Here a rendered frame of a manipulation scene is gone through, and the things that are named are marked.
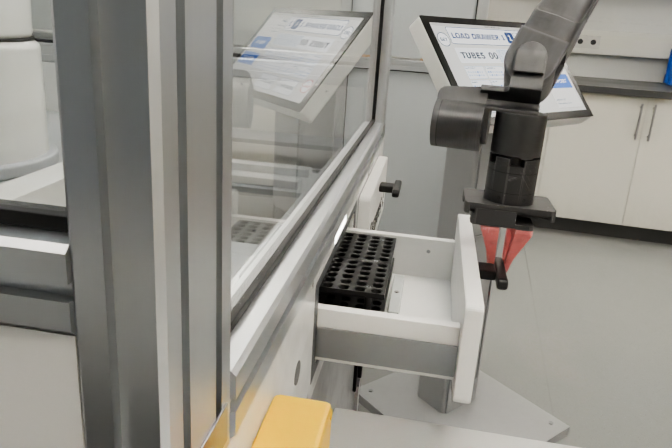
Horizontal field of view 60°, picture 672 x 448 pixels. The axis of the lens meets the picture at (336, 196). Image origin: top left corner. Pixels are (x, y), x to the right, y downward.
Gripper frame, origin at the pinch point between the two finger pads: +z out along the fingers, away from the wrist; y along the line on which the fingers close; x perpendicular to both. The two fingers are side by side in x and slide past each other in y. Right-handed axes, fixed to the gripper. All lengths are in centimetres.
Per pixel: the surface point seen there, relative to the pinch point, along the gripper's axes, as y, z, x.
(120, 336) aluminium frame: 22, -14, 50
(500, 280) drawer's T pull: 0.3, -1.3, 6.4
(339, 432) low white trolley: 15.7, 14.1, 16.9
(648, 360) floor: -83, 86, -147
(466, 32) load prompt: 4, -28, -88
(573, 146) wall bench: -74, 29, -287
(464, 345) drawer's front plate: 4.3, 1.3, 17.4
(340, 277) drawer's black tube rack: 18.1, -0.1, 8.8
